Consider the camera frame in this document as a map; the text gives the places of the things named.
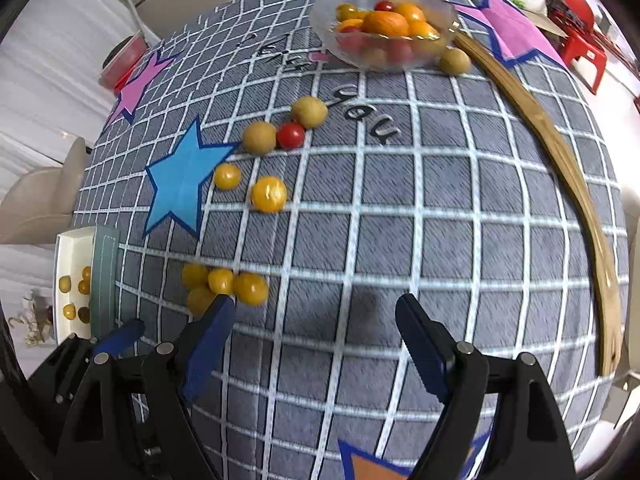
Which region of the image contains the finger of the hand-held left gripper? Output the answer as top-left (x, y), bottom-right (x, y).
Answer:
top-left (49, 335), bottom-right (95, 405)
top-left (91, 318), bottom-right (147, 359)

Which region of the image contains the red lidded container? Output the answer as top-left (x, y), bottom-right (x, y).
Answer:
top-left (97, 30), bottom-right (151, 93)

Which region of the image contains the small pale figurine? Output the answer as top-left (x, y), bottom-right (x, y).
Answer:
top-left (9, 291), bottom-right (55, 347)

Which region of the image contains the beige sofa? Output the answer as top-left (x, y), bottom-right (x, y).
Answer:
top-left (0, 136), bottom-right (91, 246)

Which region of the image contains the grey checked star blanket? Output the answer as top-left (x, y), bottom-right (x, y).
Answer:
top-left (72, 0), bottom-right (628, 480)

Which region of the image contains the red plastic stool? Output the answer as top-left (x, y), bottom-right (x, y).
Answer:
top-left (555, 0), bottom-right (608, 95)

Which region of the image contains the long bamboo strip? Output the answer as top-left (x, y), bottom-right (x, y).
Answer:
top-left (387, 0), bottom-right (623, 378)

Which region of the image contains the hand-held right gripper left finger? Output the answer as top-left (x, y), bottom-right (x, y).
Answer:
top-left (54, 295), bottom-right (237, 480)

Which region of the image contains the orange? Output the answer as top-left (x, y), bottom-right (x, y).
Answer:
top-left (362, 11), bottom-right (411, 38)

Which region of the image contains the clear glass bowl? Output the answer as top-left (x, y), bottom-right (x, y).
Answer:
top-left (310, 0), bottom-right (460, 72)

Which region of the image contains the orange kumquat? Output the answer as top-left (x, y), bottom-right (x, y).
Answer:
top-left (395, 3), bottom-right (428, 25)

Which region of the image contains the white tray with green edge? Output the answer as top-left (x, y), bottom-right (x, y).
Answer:
top-left (52, 225), bottom-right (122, 346)

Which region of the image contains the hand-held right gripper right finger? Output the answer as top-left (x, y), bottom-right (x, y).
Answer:
top-left (395, 294), bottom-right (578, 480)

